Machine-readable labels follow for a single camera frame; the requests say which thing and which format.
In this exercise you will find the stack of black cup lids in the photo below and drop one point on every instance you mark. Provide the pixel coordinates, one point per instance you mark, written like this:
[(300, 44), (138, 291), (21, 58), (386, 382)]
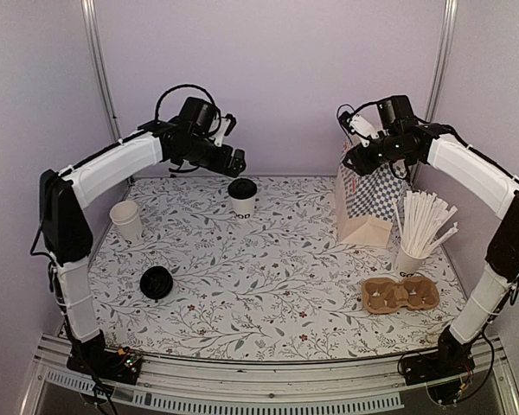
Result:
[(156, 282)]

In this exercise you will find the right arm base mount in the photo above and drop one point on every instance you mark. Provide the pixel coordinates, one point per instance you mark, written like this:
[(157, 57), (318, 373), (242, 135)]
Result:
[(417, 367)]

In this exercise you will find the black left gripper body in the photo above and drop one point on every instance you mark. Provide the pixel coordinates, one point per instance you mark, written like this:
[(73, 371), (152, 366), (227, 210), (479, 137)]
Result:
[(214, 162)]

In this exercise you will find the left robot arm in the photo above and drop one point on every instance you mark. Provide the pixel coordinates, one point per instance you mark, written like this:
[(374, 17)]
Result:
[(195, 136)]

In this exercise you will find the stack of white paper cups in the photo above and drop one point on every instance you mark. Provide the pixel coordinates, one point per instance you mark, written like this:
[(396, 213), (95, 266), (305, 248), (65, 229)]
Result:
[(125, 217)]

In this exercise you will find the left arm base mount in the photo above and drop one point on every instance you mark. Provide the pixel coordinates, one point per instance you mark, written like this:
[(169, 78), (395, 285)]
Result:
[(122, 365)]

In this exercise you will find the white cup holding straws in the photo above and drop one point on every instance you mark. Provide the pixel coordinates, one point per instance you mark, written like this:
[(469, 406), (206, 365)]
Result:
[(406, 265)]

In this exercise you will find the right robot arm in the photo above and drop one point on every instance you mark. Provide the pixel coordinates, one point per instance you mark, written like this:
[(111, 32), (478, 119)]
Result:
[(405, 137)]

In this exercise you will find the right aluminium frame post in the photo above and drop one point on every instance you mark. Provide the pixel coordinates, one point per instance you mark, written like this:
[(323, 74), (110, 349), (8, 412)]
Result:
[(443, 54)]

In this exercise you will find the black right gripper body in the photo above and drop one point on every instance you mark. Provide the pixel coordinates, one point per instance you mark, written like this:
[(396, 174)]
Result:
[(369, 163)]

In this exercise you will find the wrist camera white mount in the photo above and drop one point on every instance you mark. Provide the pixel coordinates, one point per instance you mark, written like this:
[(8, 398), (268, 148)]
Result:
[(228, 122), (357, 129)]

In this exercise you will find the aluminium table edge rail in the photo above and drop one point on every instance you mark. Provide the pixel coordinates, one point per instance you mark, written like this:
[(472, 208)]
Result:
[(264, 380)]

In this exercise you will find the bundle of white wrapped straws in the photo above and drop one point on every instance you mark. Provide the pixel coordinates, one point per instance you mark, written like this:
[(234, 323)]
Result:
[(424, 215)]

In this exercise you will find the floral patterned table mat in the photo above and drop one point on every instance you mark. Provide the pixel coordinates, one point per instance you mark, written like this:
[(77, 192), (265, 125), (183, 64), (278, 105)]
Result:
[(275, 287)]

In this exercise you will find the black plastic cup lid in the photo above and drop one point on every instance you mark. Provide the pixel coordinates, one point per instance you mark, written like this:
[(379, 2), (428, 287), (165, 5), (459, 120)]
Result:
[(242, 189)]

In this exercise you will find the checkered paper takeout bag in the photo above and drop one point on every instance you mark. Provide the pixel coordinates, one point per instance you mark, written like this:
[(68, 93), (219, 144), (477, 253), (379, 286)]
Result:
[(365, 204)]

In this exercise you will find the left aluminium frame post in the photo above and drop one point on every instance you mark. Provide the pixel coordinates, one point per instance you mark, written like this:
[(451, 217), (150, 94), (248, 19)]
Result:
[(90, 21)]

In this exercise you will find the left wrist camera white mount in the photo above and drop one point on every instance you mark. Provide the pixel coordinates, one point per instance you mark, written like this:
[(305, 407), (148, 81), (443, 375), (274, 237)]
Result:
[(228, 122)]

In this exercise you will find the aluminium frame post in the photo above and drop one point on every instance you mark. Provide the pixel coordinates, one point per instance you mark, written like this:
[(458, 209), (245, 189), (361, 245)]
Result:
[(443, 54), (90, 21)]

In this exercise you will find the white paper coffee cup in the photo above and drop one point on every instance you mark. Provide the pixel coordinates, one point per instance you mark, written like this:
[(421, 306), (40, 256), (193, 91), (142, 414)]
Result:
[(243, 208)]

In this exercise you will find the brown cardboard cup carrier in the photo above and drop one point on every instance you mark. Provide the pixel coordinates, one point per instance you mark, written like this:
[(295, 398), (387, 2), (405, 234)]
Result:
[(381, 296)]

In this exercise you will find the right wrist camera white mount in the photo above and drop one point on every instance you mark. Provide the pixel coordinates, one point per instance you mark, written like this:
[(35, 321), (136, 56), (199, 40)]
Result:
[(357, 129)]

